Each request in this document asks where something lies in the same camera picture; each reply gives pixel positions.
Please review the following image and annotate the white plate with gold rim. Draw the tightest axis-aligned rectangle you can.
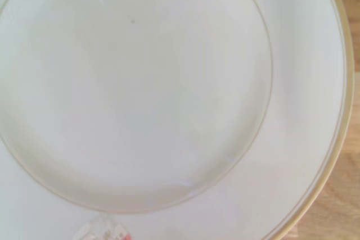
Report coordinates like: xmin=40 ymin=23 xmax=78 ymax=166
xmin=0 ymin=0 xmax=354 ymax=240

